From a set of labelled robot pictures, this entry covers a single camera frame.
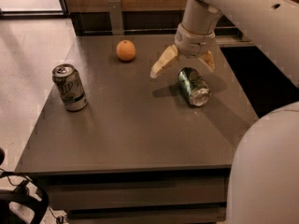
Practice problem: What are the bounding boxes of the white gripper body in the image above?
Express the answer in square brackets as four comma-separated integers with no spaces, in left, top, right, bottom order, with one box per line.
[174,23,215,58]

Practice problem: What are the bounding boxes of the silver white soda can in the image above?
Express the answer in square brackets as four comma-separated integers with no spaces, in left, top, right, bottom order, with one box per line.
[52,63,88,112]

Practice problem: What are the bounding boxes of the orange fruit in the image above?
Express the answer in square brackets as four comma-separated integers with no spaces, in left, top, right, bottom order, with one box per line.
[116,40,136,62]

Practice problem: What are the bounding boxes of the grey metal left bracket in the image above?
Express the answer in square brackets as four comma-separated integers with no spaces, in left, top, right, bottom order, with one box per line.
[107,0,124,35]

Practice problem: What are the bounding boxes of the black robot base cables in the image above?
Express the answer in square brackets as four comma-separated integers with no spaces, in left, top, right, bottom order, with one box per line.
[0,147,66,224]

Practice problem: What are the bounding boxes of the grey table drawer unit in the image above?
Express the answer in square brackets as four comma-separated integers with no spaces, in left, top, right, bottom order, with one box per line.
[34,168,230,224]

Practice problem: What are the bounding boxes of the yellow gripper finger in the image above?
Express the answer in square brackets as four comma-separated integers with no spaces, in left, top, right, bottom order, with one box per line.
[150,44,178,78]
[199,50,215,73]

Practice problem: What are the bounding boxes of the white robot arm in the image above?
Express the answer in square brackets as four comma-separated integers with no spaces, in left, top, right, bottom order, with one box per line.
[150,0,299,224]

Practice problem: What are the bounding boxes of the green soda can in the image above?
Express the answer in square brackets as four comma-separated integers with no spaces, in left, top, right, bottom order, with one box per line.
[178,67,210,107]

